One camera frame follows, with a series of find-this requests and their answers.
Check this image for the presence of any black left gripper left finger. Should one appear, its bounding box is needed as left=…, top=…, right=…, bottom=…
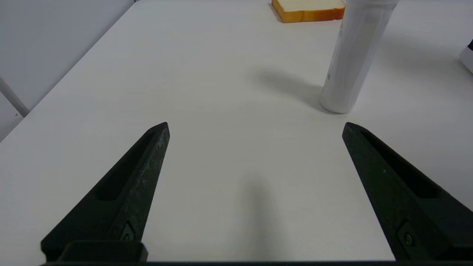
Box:
left=41, top=122, right=170, bottom=262

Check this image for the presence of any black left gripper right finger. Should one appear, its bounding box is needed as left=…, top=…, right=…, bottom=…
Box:
left=342, top=122, right=473, bottom=262

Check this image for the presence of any black whiteboard eraser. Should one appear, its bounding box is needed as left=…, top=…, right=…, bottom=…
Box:
left=459, top=39, right=473, bottom=73

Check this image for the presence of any white plastic bottle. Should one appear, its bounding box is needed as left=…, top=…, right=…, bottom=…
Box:
left=320, top=0, right=399, bottom=114

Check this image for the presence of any white bread slice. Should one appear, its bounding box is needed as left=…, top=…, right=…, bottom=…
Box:
left=272, top=0, right=347, bottom=23

